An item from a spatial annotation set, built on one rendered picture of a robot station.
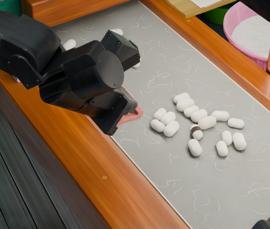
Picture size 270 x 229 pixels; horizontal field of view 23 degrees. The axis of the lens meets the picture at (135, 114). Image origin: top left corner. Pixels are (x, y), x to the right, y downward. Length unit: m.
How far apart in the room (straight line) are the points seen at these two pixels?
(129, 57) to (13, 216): 0.39
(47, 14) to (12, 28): 0.47
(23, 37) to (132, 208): 0.34
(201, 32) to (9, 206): 0.57
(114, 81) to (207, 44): 0.54
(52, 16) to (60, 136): 0.32
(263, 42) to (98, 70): 0.67
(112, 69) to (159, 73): 0.46
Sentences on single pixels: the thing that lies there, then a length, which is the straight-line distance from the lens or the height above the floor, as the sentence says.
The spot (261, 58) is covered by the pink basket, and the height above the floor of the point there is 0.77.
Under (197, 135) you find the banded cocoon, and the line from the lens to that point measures 1.23.
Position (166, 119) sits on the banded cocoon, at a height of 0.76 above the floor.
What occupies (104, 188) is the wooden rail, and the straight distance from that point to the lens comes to 1.12.
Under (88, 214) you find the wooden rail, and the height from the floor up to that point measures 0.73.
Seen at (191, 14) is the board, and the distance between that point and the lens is 1.51.
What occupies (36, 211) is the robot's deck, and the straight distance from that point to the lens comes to 1.22.
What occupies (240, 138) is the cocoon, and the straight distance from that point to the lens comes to 1.22.
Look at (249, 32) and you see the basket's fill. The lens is 1.54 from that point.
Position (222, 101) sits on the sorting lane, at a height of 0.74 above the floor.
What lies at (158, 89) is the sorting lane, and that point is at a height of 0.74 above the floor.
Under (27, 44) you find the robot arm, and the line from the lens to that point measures 0.93.
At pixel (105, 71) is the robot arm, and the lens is 0.92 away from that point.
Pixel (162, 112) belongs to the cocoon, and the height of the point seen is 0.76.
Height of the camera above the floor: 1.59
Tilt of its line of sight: 42 degrees down
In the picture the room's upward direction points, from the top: straight up
